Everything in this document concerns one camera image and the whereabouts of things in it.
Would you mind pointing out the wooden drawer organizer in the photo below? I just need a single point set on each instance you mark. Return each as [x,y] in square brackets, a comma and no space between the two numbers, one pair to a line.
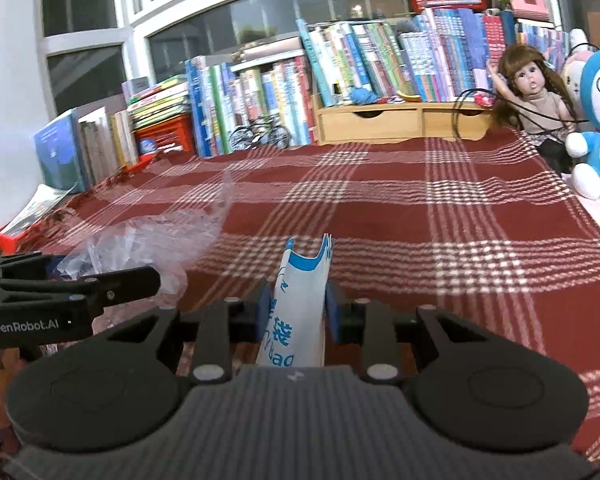
[375,122]

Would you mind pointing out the white blue paper bag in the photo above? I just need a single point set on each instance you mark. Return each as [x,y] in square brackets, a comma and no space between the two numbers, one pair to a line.
[300,305]

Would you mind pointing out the row of thin paperback books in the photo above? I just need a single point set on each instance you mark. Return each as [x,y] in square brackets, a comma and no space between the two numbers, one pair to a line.
[405,60]

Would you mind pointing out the brown haired doll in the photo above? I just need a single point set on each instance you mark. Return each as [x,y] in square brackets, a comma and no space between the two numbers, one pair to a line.
[532,90]

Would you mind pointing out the row of tall picture books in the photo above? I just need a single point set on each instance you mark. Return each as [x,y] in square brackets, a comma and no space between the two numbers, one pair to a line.
[250,105]

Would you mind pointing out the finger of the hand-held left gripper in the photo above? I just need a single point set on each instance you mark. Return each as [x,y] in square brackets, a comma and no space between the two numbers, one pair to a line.
[125,285]
[52,265]

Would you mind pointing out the red white plaid blanket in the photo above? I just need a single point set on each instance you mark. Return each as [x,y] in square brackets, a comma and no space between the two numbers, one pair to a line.
[380,200]

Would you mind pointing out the small blue globe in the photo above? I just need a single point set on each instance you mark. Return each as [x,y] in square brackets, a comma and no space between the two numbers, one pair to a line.
[148,147]

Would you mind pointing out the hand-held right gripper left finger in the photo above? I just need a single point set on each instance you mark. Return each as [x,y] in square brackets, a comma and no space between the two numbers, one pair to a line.
[263,312]

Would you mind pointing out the red plastic tray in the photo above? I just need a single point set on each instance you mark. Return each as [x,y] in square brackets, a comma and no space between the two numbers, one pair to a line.
[7,242]

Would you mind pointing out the glossy magazine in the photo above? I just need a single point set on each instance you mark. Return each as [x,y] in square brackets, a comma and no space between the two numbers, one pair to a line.
[35,212]

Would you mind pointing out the red plastic crate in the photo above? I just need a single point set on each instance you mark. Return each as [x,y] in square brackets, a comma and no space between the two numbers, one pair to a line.
[167,135]

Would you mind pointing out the miniature bicycle model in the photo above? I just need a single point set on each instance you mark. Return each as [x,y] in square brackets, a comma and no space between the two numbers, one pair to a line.
[260,135]

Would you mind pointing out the row of large hardcover books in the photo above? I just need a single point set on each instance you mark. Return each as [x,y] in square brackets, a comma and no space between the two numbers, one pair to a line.
[75,150]

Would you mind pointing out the stack of flat picture books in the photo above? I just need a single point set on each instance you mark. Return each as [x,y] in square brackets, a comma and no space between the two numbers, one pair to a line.
[155,102]

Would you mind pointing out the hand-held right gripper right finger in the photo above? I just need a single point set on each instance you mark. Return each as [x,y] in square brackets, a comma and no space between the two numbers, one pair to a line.
[333,312]

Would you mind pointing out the white bunny plush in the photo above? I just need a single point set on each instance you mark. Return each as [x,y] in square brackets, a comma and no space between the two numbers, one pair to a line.
[575,70]

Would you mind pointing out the clear plastic bag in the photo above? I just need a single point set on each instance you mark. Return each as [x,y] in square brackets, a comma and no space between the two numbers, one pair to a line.
[145,240]

